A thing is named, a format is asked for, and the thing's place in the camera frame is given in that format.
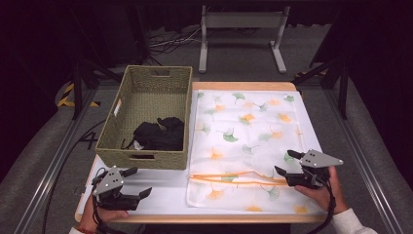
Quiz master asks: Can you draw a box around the white metal stand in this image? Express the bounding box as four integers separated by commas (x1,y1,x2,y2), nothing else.
198,4,291,74

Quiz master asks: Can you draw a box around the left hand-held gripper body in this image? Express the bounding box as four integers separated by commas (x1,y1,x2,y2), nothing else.
92,165,141,212

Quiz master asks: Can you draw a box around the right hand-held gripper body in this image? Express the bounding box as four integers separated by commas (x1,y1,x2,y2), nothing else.
284,148,345,190

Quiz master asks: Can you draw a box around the black metal stand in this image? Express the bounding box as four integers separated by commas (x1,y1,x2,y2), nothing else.
291,58,351,121
63,6,123,121

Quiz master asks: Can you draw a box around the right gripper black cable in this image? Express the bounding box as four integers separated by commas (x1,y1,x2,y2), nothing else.
305,169,337,234

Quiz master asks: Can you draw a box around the aluminium floor rail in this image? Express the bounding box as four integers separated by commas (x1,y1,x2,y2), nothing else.
323,88,405,234
13,88,99,234

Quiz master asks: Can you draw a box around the person's left hand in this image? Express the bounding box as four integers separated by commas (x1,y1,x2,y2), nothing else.
78,194,131,234

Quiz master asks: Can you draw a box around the bundle of floor cables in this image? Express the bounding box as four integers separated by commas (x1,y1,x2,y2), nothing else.
148,26,203,56

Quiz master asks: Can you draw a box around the green woven basket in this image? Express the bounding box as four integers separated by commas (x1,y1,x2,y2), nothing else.
94,64,194,171

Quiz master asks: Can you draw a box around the black floor cable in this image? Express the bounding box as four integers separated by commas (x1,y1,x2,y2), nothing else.
41,119,107,234

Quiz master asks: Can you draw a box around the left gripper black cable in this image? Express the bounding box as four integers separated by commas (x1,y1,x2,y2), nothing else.
91,167,113,234

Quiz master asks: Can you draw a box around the person's right hand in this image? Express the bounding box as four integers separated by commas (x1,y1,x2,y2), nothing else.
294,165,349,215

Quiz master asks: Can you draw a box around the yellow and black floor tape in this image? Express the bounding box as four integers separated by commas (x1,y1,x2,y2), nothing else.
56,82,101,108

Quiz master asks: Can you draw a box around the black cloth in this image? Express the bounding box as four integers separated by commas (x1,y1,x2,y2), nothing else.
121,116,185,152

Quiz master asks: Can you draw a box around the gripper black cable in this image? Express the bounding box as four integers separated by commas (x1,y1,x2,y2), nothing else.
305,169,337,234
91,167,113,234

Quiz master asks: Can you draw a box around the white leaf-print mesh bag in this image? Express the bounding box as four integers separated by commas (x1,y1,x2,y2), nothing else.
186,90,325,215

